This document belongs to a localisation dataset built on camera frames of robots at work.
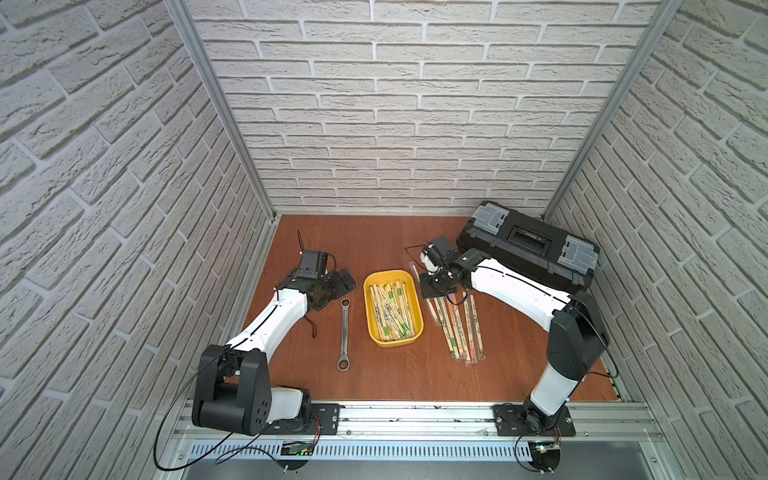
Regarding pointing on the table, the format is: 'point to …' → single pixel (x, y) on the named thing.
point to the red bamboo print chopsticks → (480, 348)
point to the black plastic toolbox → (531, 246)
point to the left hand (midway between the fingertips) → (346, 285)
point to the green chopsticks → (449, 329)
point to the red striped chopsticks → (469, 331)
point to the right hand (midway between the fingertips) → (400, 306)
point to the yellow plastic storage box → (393, 307)
